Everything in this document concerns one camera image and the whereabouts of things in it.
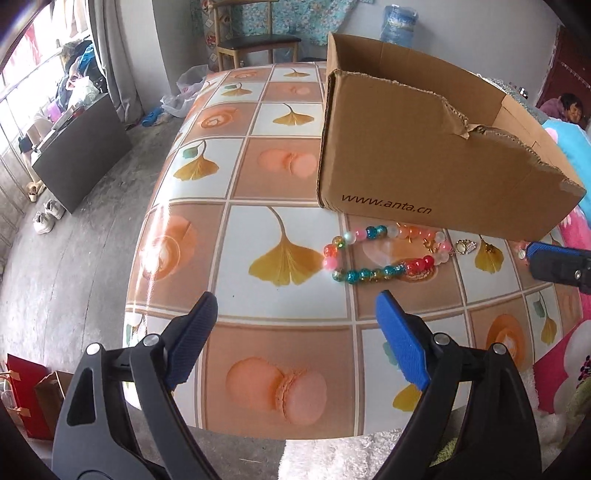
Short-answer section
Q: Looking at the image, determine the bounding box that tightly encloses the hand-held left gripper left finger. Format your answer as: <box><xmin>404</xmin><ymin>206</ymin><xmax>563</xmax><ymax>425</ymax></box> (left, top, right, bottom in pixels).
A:
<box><xmin>52</xmin><ymin>291</ymin><xmax>219</xmax><ymax>480</ymax></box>

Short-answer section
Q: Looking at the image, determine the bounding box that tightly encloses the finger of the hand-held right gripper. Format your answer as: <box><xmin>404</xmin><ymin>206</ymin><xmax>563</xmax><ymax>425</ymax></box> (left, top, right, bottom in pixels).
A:
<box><xmin>526</xmin><ymin>241</ymin><xmax>591</xmax><ymax>265</ymax></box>
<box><xmin>530</xmin><ymin>258</ymin><xmax>591</xmax><ymax>294</ymax></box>

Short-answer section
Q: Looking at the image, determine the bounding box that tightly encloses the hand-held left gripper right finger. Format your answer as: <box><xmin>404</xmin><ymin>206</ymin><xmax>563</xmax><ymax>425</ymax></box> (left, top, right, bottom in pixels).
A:
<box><xmin>375</xmin><ymin>290</ymin><xmax>542</xmax><ymax>480</ymax></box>

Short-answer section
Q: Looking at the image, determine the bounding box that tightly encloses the colorful beaded necklace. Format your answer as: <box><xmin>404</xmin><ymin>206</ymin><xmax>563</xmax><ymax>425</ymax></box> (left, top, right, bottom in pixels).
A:
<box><xmin>322</xmin><ymin>224</ymin><xmax>451</xmax><ymax>284</ymax></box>

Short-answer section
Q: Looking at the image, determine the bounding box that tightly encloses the brown cardboard box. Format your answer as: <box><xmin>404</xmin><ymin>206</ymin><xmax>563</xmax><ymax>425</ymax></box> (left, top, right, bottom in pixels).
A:
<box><xmin>316</xmin><ymin>32</ymin><xmax>587</xmax><ymax>243</ymax></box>

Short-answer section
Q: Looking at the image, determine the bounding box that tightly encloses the pink floral blanket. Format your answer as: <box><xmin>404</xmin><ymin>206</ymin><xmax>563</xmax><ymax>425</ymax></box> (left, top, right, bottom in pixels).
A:
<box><xmin>531</xmin><ymin>203</ymin><xmax>591</xmax><ymax>416</ymax></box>

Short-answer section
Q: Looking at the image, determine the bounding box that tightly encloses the patterned tablecloth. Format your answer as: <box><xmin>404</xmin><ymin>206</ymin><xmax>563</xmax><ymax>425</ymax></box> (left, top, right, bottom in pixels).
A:
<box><xmin>122</xmin><ymin>62</ymin><xmax>591</xmax><ymax>437</ymax></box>

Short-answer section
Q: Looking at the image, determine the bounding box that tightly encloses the light blue blanket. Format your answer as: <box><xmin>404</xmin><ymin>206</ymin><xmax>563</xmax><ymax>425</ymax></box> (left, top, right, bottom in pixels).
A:
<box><xmin>540</xmin><ymin>115</ymin><xmax>591</xmax><ymax>162</ymax></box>

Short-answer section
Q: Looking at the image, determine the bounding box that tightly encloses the brown paper bag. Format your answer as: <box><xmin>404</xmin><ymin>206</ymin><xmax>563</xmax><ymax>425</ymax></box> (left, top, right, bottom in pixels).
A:
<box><xmin>34</xmin><ymin>370</ymin><xmax>75</xmax><ymax>432</ymax></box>

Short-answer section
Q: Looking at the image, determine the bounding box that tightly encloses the red paper bag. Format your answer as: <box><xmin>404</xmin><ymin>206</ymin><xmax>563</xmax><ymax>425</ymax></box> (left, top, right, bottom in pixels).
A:
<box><xmin>6</xmin><ymin>354</ymin><xmax>54</xmax><ymax>439</ymax></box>

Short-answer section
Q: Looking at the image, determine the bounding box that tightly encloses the dark red door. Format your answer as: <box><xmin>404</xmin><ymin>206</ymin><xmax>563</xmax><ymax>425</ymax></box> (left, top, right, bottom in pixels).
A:
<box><xmin>536</xmin><ymin>25</ymin><xmax>591</xmax><ymax>116</ymax></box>

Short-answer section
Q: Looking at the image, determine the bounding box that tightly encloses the dark cabinet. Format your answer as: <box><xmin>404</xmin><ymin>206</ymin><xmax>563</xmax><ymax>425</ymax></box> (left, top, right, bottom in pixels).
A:
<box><xmin>31</xmin><ymin>92</ymin><xmax>133</xmax><ymax>214</ymax></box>

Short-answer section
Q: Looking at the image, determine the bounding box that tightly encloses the white plastic bag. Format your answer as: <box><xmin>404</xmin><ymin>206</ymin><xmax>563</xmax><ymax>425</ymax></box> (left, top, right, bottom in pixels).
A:
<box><xmin>159</xmin><ymin>65</ymin><xmax>211</xmax><ymax>116</ymax></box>

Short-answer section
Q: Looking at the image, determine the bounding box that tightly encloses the blue water bottle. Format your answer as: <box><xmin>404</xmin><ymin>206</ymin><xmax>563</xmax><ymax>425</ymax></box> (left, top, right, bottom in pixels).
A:
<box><xmin>381</xmin><ymin>4</ymin><xmax>420</xmax><ymax>44</ymax></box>

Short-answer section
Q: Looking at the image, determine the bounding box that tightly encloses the grey curtain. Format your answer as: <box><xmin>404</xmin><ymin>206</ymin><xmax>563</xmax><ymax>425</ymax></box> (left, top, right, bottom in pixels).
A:
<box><xmin>88</xmin><ymin>0</ymin><xmax>144</xmax><ymax>125</ymax></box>

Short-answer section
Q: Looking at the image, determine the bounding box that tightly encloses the pile of clothes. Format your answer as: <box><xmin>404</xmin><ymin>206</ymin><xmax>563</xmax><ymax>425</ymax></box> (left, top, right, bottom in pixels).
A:
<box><xmin>48</xmin><ymin>39</ymin><xmax>109</xmax><ymax>121</ymax></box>

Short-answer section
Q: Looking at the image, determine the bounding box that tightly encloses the wooden chair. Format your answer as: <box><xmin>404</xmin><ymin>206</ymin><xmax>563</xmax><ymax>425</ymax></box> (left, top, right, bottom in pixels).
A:
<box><xmin>215</xmin><ymin>0</ymin><xmax>301</xmax><ymax>72</ymax></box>

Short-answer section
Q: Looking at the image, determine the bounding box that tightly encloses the floral wall cloth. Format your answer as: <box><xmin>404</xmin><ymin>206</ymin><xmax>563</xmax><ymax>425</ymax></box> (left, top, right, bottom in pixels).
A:
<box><xmin>187</xmin><ymin>0</ymin><xmax>384</xmax><ymax>47</ymax></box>

